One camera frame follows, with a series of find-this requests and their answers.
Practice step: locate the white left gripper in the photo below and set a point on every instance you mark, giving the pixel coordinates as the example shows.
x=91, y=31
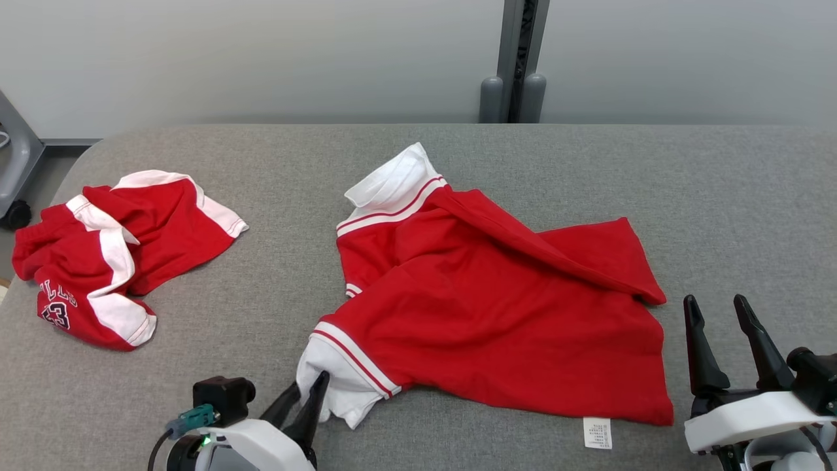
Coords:
x=255, y=448

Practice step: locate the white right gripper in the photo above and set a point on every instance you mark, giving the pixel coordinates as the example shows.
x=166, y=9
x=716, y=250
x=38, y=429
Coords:
x=745, y=422

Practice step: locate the red shirt with white sleeves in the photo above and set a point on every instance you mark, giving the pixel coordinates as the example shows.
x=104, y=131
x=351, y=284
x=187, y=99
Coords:
x=490, y=314

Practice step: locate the red basketball shorts number 23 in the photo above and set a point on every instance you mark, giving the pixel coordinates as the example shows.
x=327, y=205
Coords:
x=163, y=235

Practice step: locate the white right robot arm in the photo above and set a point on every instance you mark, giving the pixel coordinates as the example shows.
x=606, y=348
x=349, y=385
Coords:
x=794, y=461

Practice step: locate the black caster wheel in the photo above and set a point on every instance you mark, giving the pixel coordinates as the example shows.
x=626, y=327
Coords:
x=16, y=216

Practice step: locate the grey curved stand leg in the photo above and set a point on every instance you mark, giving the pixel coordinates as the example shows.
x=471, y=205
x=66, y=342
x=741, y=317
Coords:
x=23, y=163

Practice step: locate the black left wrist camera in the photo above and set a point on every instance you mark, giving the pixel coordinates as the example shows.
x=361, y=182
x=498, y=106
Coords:
x=222, y=396

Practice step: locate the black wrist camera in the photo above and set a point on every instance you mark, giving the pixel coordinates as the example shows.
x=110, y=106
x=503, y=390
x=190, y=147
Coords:
x=817, y=383
x=222, y=396

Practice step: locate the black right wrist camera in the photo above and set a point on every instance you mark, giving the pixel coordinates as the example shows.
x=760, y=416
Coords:
x=817, y=383

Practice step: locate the teal left camera connector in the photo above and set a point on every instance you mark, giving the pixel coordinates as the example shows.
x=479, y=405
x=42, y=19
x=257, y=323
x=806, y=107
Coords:
x=196, y=417

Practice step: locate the dark grey base rail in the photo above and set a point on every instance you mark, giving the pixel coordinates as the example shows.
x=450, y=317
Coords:
x=68, y=142

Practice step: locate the grey partition post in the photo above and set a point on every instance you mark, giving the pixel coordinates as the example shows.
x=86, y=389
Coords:
x=511, y=39

